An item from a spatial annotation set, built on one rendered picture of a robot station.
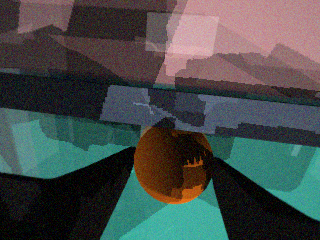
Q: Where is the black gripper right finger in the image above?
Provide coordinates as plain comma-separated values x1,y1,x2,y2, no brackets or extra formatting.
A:
212,157,320,240

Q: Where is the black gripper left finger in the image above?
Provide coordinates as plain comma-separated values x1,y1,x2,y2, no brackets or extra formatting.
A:
0,146,136,240

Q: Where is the translucent yellow ball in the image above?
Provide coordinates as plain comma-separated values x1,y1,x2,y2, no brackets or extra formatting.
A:
139,126,208,141

